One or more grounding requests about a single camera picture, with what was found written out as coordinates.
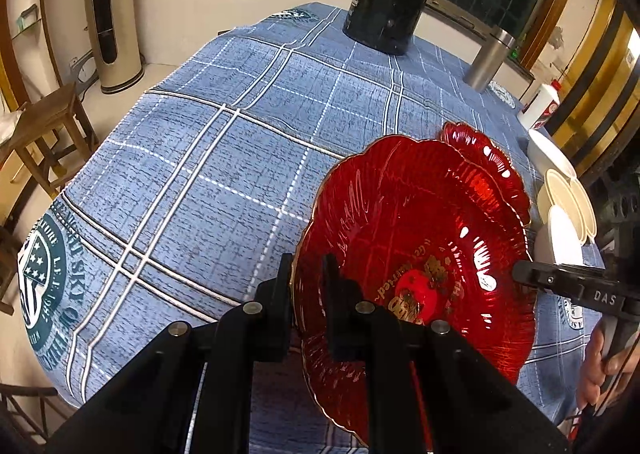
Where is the red glass scalloped plate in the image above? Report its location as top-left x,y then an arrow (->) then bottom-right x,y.
292,136 -> 535,442

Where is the large white round plate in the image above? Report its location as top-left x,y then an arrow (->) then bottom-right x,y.
527,129 -> 577,179

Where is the person's right hand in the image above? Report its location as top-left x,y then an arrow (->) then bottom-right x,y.
576,323 -> 639,411

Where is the cream plastic bowl stacked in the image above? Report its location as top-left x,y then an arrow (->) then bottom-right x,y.
534,205 -> 584,266

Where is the blue plaid tablecloth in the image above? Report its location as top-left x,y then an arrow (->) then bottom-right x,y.
16,1 -> 606,454

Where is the white liquor bottle red cap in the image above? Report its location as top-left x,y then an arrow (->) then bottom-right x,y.
518,79 -> 561,130

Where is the stainless steel thermos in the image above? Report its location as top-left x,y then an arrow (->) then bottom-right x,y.
463,26 -> 515,93

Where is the wooden stool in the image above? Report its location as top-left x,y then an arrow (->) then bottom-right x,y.
1,84 -> 100,200

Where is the tall white tower fan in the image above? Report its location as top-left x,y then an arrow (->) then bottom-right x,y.
85,0 -> 144,94

